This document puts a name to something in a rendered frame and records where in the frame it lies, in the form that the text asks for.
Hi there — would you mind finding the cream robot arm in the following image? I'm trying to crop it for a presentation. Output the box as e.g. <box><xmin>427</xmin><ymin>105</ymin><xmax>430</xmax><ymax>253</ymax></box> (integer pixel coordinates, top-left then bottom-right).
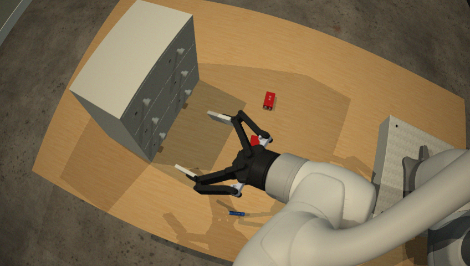
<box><xmin>232</xmin><ymin>145</ymin><xmax>470</xmax><ymax>266</ymax></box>

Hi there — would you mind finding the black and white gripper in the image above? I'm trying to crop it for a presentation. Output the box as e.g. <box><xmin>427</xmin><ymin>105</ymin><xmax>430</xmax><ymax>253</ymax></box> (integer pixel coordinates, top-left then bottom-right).
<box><xmin>175</xmin><ymin>110</ymin><xmax>281</xmax><ymax>198</ymax></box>

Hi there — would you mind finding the red nine-volt battery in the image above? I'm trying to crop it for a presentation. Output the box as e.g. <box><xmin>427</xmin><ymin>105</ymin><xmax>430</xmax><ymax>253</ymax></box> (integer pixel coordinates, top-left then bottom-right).
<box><xmin>263</xmin><ymin>91</ymin><xmax>275</xmax><ymax>110</ymax></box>

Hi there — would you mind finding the small grey chest of drawers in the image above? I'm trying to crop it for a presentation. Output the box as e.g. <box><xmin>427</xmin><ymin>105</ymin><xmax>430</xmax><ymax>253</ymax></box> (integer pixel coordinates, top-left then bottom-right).
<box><xmin>69</xmin><ymin>0</ymin><xmax>200</xmax><ymax>162</ymax></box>

